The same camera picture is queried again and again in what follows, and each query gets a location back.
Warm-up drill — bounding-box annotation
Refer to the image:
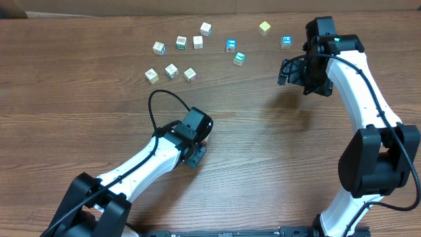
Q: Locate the red edged bee block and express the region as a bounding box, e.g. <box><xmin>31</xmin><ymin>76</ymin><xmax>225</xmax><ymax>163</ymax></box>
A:
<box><xmin>184</xmin><ymin>68</ymin><xmax>197</xmax><ymax>83</ymax></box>

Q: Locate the yellow letter wooden block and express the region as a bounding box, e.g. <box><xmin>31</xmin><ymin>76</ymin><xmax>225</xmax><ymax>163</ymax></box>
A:
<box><xmin>145</xmin><ymin>68</ymin><xmax>159</xmax><ymax>84</ymax></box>

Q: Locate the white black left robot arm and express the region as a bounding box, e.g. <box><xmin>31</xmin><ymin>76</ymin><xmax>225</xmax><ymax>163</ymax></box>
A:
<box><xmin>43</xmin><ymin>107</ymin><xmax>213</xmax><ymax>236</ymax></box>

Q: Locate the white block near arm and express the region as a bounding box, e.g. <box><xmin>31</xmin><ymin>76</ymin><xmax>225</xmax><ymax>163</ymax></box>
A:
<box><xmin>165</xmin><ymin>64</ymin><xmax>178</xmax><ymax>79</ymax></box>

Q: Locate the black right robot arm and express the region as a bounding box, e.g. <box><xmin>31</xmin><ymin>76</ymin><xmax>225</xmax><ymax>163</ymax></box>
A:
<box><xmin>278</xmin><ymin>16</ymin><xmax>420</xmax><ymax>236</ymax></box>

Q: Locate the far blue wooden block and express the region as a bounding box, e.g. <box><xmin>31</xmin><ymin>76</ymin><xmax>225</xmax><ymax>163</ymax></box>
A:
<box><xmin>280</xmin><ymin>36</ymin><xmax>292</xmax><ymax>49</ymax></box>

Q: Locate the far yellow wooden block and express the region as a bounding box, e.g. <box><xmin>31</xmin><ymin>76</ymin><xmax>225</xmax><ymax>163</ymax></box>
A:
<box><xmin>258</xmin><ymin>21</ymin><xmax>271</xmax><ymax>37</ymax></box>

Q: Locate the green top wooden block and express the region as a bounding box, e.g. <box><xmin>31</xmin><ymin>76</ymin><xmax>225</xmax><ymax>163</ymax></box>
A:
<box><xmin>233</xmin><ymin>52</ymin><xmax>246</xmax><ymax>66</ymax></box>

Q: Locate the blue top wooden block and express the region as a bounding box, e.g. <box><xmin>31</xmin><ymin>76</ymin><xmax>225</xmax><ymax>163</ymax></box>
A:
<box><xmin>226</xmin><ymin>39</ymin><xmax>237</xmax><ymax>52</ymax></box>

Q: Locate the white blue wooden block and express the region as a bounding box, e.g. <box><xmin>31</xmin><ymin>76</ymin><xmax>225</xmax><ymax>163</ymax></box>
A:
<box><xmin>153</xmin><ymin>41</ymin><xmax>166</xmax><ymax>55</ymax></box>

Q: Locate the green red wooden block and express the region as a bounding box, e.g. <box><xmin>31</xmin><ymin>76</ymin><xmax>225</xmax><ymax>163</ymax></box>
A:
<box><xmin>176</xmin><ymin>36</ymin><xmax>187</xmax><ymax>50</ymax></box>

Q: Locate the plain white wooden block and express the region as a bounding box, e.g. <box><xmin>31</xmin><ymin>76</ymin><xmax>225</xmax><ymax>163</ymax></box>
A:
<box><xmin>193</xmin><ymin>36</ymin><xmax>203</xmax><ymax>49</ymax></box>

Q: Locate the white block dark edge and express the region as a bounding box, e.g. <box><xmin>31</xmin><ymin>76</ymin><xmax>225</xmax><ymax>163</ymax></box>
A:
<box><xmin>200</xmin><ymin>22</ymin><xmax>212</xmax><ymax>37</ymax></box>

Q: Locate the cardboard backdrop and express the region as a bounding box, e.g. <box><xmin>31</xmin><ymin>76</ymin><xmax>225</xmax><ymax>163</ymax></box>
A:
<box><xmin>1</xmin><ymin>0</ymin><xmax>420</xmax><ymax>18</ymax></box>

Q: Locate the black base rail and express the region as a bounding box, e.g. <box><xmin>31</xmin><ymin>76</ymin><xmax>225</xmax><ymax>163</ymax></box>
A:
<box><xmin>138</xmin><ymin>226</ymin><xmax>325</xmax><ymax>237</ymax></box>

